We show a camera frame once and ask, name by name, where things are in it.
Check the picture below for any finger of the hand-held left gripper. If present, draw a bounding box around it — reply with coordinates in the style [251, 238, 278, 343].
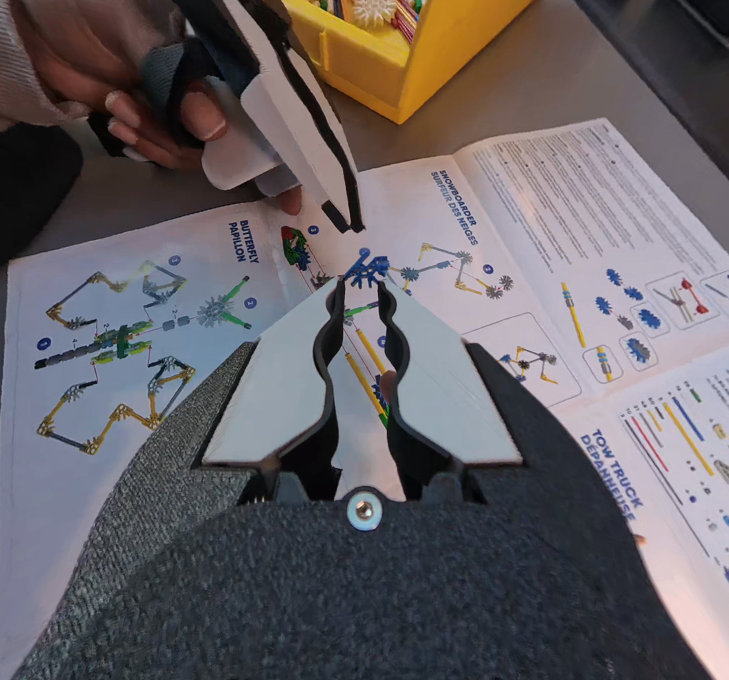
[226, 0, 368, 234]
[202, 0, 350, 234]

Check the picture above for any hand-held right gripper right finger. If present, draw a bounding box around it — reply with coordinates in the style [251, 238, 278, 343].
[376, 281, 522, 498]

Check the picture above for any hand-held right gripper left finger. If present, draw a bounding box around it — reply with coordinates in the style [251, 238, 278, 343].
[203, 279, 348, 496]

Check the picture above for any blue plastic connector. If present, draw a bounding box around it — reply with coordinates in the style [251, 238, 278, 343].
[342, 250, 391, 291]

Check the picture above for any yellow plastic bin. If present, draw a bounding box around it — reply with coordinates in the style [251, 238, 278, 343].
[245, 0, 567, 125]

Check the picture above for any person's left hand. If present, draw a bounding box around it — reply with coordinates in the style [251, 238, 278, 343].
[40, 59, 231, 174]

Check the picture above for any white instruction sheet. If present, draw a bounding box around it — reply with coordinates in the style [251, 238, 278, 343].
[0, 119, 729, 680]

